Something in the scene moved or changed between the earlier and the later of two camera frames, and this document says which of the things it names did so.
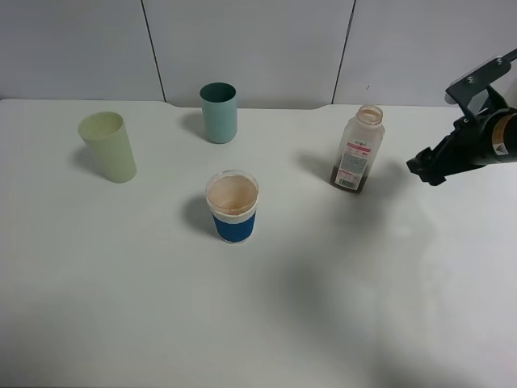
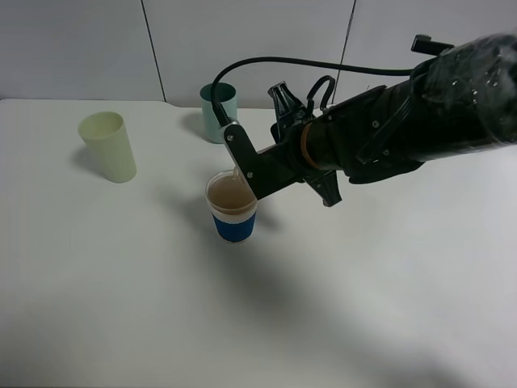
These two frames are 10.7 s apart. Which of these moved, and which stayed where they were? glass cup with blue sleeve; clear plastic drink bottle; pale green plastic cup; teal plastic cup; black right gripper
Moved: black right gripper; clear plastic drink bottle
Stayed: pale green plastic cup; glass cup with blue sleeve; teal plastic cup
